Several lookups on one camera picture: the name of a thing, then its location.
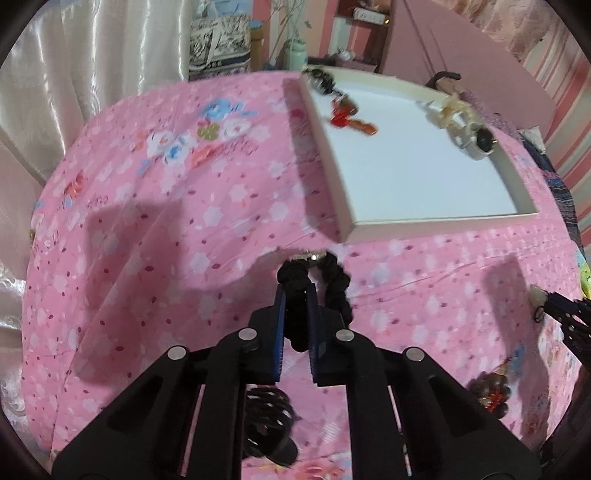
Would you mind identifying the black claw hair clip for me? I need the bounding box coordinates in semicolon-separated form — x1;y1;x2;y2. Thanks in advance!
242;386;298;467

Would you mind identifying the brown wooden bead bracelet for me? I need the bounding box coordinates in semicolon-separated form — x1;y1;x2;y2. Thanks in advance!
467;371;514;420

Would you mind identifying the black fluffy scrunchie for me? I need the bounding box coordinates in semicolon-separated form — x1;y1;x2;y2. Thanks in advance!
277;251;353;353

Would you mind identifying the red black bead charm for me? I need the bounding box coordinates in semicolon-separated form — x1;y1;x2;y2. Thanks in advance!
329;95;378;136

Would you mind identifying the pink floral bed quilt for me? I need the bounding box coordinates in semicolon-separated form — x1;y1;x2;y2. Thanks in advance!
22;73;581;474

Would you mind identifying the white shallow tray box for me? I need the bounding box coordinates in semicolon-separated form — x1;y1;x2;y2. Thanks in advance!
300;68;538;243

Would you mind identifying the pink headboard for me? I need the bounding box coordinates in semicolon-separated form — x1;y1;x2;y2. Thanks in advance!
379;1;556;135

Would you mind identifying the white power strip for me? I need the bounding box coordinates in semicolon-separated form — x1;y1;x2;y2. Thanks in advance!
353;8;389;25

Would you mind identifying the black white patterned bag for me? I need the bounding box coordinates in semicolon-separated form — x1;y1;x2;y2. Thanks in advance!
188;15;252;81

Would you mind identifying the white satin curtain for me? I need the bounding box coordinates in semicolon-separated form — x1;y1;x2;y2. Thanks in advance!
0;0;195;296

